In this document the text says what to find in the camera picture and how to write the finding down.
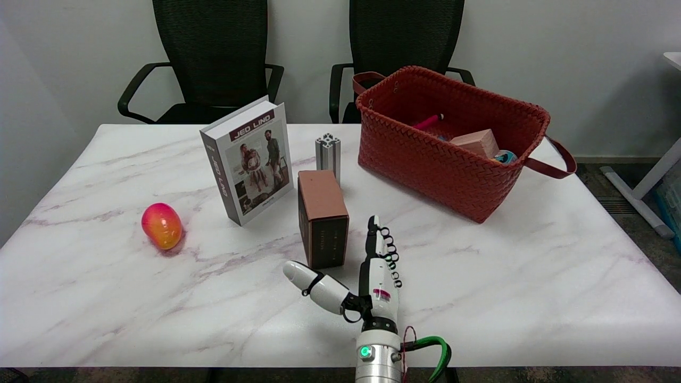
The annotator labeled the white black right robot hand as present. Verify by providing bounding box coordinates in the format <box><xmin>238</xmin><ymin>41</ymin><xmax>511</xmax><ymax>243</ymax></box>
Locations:
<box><xmin>283</xmin><ymin>215</ymin><xmax>403</xmax><ymax>334</ymax></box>

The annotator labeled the brown paper box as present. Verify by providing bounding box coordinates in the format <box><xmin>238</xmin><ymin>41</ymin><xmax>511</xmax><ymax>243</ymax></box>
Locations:
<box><xmin>297</xmin><ymin>170</ymin><xmax>350</xmax><ymax>270</ymax></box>

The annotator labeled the red woven basket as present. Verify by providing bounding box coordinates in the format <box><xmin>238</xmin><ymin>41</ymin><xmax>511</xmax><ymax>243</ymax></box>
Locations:
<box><xmin>352</xmin><ymin>65</ymin><xmax>577</xmax><ymax>224</ymax></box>

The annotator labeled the silver aluminium extrusion piece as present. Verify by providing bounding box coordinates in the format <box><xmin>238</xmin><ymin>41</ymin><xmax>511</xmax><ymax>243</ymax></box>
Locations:
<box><xmin>315</xmin><ymin>133</ymin><xmax>342</xmax><ymax>186</ymax></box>

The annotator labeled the pink marker pen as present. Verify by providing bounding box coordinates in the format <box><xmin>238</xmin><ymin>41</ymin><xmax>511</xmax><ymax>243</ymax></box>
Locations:
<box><xmin>412</xmin><ymin>113</ymin><xmax>445</xmax><ymax>130</ymax></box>

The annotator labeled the light brown block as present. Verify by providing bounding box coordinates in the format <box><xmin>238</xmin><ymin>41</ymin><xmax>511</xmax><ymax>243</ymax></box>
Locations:
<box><xmin>450</xmin><ymin>129</ymin><xmax>500</xmax><ymax>159</ymax></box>

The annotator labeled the Jed Lind hardcover book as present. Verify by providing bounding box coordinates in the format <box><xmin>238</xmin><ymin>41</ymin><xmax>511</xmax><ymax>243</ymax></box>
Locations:
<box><xmin>200</xmin><ymin>96</ymin><xmax>294</xmax><ymax>227</ymax></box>

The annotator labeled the red orange mango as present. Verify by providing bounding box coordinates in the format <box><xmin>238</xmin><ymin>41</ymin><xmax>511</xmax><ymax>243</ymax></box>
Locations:
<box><xmin>141</xmin><ymin>203</ymin><xmax>183</xmax><ymax>251</ymax></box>

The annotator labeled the black mesh office chair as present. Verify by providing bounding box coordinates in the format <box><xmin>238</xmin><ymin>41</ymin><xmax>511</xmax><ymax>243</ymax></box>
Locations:
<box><xmin>118</xmin><ymin>0</ymin><xmax>285</xmax><ymax>125</ymax></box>
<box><xmin>329</xmin><ymin>0</ymin><xmax>476</xmax><ymax>124</ymax></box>

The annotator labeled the blue storage bin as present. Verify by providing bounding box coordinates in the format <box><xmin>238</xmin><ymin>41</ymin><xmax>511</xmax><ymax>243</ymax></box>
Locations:
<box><xmin>654</xmin><ymin>173</ymin><xmax>681</xmax><ymax>253</ymax></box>

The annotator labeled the white desk frame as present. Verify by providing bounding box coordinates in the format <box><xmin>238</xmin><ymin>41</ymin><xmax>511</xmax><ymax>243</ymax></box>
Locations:
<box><xmin>600</xmin><ymin>52</ymin><xmax>681</xmax><ymax>239</ymax></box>

